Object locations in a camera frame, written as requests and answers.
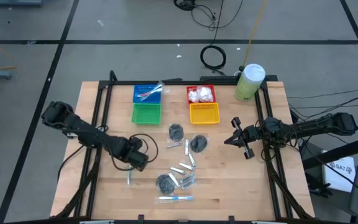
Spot white cotton balls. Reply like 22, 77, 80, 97
187, 87, 200, 104
198, 86, 214, 103

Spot green disinfecting wipes canister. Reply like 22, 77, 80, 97
234, 63, 266, 102

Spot blue plastic basket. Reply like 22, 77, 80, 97
132, 84, 163, 105

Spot black metal table frame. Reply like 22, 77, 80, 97
50, 70, 316, 224

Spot yellow hanging cable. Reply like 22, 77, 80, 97
242, 0, 269, 68

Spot green plastic basket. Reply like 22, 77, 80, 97
131, 103, 162, 126

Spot red plastic basket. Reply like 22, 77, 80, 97
186, 84, 217, 104

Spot yellow plastic basket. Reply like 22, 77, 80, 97
189, 102, 221, 126

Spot white cardboard box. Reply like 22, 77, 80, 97
321, 150, 357, 194

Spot black floor cable bundle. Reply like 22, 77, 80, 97
173, 0, 245, 32

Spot black power strip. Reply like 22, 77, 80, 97
199, 75, 239, 83

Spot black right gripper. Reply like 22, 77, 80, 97
224, 116, 262, 159

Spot red white toothbrush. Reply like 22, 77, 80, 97
137, 89, 157, 98

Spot blue white toothbrush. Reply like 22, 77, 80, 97
154, 194, 195, 205
140, 81, 165, 101

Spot black coiled floor cable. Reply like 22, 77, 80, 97
200, 44, 227, 70

